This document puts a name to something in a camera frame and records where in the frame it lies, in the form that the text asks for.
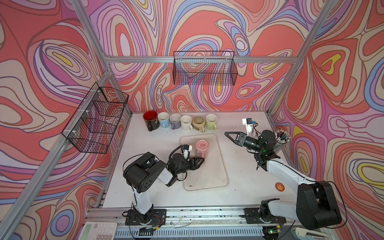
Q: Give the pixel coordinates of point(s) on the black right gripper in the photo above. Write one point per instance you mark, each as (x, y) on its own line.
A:
(237, 141)

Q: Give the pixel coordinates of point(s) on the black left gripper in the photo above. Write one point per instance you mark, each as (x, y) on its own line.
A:
(194, 166)

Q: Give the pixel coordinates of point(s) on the pink patterned mug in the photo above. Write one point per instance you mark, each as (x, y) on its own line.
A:
(202, 148)

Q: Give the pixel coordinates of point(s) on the light green mug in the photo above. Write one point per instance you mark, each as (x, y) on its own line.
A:
(211, 122)

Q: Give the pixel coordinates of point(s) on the cream speckled round mug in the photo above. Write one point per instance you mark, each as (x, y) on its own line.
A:
(199, 124)

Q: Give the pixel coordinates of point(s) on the white small mug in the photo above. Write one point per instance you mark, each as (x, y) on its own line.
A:
(186, 123)

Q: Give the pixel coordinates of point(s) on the purple mug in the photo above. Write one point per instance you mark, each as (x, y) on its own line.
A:
(175, 121)

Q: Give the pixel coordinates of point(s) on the light blue mug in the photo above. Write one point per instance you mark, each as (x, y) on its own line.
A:
(164, 119)

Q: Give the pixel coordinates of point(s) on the black skull mug red inside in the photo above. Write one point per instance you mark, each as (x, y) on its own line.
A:
(151, 120)

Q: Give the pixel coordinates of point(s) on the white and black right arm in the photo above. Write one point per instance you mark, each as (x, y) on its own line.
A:
(316, 205)

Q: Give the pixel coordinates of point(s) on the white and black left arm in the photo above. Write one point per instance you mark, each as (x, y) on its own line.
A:
(142, 174)

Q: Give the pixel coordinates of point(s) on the beige plastic tray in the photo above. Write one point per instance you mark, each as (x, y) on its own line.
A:
(212, 173)

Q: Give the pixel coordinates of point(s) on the pen holder with pens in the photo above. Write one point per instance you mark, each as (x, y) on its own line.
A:
(282, 138)

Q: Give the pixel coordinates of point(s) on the red round sticker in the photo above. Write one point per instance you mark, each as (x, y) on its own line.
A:
(280, 187)

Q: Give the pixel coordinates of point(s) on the white device bottom right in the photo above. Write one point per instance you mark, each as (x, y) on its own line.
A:
(304, 234)

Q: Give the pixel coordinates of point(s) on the white desk telephone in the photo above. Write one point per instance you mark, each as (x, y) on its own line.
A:
(98, 231)

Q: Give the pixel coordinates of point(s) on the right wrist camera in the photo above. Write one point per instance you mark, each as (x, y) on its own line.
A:
(250, 126)

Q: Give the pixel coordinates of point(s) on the black wire basket back wall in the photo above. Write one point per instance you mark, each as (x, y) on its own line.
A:
(208, 68)

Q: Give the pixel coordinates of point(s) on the black wire basket wall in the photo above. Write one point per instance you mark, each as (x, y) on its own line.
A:
(100, 114)
(208, 68)

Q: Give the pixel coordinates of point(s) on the black wire basket left wall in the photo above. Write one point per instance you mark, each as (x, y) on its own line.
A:
(100, 114)

